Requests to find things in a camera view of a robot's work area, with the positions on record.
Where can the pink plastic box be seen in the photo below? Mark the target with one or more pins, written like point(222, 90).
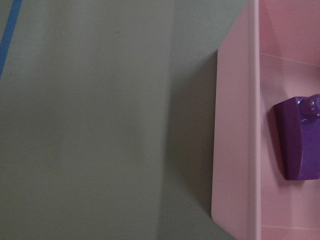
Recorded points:
point(270, 54)

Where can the purple toy block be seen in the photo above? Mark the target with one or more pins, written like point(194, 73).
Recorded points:
point(298, 127)

